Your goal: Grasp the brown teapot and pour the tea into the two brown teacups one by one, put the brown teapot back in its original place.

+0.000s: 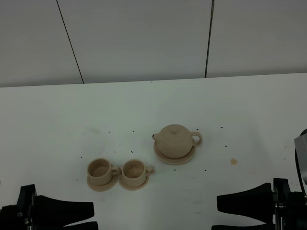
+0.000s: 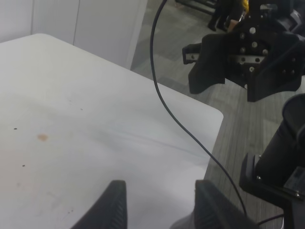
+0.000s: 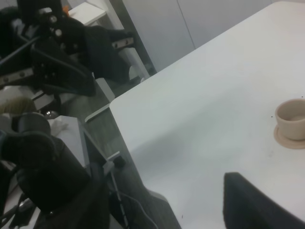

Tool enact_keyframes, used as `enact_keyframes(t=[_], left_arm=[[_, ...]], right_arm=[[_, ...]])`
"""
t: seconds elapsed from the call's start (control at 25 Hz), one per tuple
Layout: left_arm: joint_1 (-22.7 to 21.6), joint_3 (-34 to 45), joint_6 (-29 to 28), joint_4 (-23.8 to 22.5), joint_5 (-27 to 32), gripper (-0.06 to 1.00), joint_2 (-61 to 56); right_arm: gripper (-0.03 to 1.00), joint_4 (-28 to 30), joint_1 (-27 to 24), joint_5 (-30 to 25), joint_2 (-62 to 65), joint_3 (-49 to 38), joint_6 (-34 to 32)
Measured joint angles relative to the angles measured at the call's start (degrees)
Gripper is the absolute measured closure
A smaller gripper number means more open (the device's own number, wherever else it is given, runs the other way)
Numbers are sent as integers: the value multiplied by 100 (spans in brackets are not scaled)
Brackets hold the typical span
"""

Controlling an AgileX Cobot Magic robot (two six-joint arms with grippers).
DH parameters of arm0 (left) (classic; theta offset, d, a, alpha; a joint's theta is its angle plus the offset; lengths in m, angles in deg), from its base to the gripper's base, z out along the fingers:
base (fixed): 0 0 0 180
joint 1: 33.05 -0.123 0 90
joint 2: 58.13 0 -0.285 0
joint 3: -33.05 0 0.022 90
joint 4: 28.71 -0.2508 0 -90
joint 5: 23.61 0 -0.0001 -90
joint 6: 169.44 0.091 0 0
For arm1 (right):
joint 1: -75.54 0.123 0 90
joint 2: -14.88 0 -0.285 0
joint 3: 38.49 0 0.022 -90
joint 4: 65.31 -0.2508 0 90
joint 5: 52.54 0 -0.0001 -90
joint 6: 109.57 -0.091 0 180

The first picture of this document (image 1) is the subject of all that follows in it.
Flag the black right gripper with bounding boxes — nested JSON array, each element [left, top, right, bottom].
[[211, 178, 307, 230]]

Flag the black camera cable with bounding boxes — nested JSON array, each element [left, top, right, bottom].
[[294, 143, 307, 195]]

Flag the right tan teacup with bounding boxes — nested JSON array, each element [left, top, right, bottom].
[[121, 159, 155, 186]]

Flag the left tan teacup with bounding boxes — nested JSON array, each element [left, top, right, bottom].
[[87, 158, 121, 187]]

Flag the tan teapot saucer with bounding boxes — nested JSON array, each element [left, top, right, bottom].
[[153, 142, 196, 165]]

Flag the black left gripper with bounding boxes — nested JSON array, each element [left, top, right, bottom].
[[0, 184, 98, 230]]

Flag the tan ceramic teapot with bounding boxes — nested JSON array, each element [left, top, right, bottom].
[[152, 124, 203, 159]]

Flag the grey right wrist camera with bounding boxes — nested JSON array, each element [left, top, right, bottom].
[[294, 129, 307, 185]]

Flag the tan cup saucer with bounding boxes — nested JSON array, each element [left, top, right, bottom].
[[118, 174, 150, 191], [87, 175, 118, 192]]

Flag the right tan cup saucer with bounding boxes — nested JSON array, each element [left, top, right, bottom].
[[118, 174, 150, 191]]

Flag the tan teacup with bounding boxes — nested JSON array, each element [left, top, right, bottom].
[[121, 159, 155, 186], [87, 158, 121, 187]]

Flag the left tan cup saucer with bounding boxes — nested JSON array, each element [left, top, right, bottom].
[[87, 175, 118, 192]]

